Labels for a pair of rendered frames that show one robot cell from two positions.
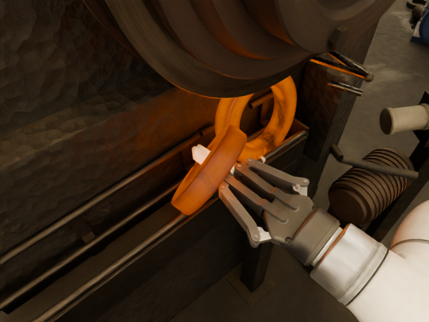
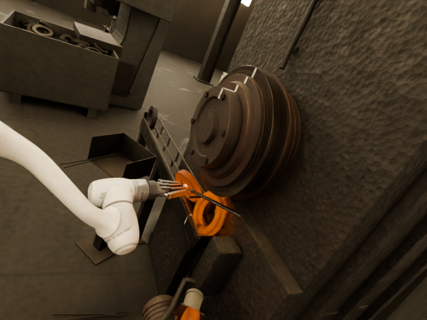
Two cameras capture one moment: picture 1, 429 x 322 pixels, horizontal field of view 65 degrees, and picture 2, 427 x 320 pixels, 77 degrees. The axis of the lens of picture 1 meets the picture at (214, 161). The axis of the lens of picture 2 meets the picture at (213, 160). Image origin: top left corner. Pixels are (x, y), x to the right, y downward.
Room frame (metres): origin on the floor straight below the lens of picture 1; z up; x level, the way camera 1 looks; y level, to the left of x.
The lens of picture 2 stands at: (0.52, -1.01, 1.41)
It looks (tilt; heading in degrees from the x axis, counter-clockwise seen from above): 24 degrees down; 97
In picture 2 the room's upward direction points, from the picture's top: 24 degrees clockwise
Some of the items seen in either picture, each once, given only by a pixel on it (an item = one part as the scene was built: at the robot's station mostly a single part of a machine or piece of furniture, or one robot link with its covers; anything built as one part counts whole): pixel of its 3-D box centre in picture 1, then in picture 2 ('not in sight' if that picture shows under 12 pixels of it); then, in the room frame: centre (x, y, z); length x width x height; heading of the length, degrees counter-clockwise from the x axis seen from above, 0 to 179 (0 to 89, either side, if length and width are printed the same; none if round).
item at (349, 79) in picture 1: (322, 108); (215, 266); (0.59, -0.24, 0.68); 0.11 x 0.08 x 0.24; 40
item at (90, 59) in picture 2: not in sight; (61, 65); (-1.85, 1.61, 0.39); 1.03 x 0.83 x 0.79; 44
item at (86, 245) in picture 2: not in sight; (110, 200); (-0.07, 0.14, 0.36); 0.26 x 0.20 x 0.72; 165
